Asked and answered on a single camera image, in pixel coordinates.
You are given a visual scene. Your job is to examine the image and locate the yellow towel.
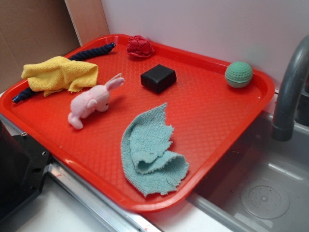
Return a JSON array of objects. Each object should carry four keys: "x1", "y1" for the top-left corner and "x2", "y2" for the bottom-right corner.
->
[{"x1": 21, "y1": 56, "x2": 98, "y2": 97}]

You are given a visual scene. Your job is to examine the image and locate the black box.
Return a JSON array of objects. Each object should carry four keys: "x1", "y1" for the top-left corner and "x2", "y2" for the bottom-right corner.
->
[{"x1": 140, "y1": 64, "x2": 177, "y2": 93}]

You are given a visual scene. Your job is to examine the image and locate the pink plush bunny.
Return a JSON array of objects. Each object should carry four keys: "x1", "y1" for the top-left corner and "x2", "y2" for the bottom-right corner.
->
[{"x1": 68, "y1": 73, "x2": 125, "y2": 130}]

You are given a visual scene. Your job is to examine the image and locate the grey plastic sink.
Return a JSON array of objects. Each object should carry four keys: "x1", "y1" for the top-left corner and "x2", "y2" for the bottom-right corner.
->
[{"x1": 188, "y1": 113, "x2": 309, "y2": 232}]

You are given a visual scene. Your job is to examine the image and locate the dark blue rope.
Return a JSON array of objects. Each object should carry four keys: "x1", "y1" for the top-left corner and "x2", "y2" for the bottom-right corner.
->
[{"x1": 12, "y1": 42, "x2": 117, "y2": 104}]

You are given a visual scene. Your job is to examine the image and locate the brown cardboard panel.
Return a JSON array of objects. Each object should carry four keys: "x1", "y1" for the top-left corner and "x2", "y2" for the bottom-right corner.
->
[{"x1": 0, "y1": 0, "x2": 80, "y2": 92}]

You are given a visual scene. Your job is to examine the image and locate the green textured ball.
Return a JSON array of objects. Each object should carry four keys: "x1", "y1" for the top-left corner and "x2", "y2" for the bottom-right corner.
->
[{"x1": 225, "y1": 61, "x2": 253, "y2": 88}]

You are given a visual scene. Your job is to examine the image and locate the grey faucet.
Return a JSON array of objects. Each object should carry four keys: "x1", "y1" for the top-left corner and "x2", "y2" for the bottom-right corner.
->
[{"x1": 271, "y1": 36, "x2": 309, "y2": 141}]

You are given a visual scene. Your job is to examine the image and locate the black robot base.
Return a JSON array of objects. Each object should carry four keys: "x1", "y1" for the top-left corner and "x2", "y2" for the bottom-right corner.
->
[{"x1": 0, "y1": 123, "x2": 51, "y2": 222}]

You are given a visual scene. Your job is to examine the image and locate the red crumpled cloth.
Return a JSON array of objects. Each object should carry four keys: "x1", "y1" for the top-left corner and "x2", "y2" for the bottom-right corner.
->
[{"x1": 126, "y1": 35, "x2": 155, "y2": 58}]

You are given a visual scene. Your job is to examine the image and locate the red plastic tray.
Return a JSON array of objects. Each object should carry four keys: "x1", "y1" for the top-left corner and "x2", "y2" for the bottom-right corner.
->
[{"x1": 0, "y1": 34, "x2": 275, "y2": 213}]

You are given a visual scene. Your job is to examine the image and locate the light blue towel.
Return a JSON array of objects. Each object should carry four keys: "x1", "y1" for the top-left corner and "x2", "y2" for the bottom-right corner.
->
[{"x1": 121, "y1": 103, "x2": 189, "y2": 197}]

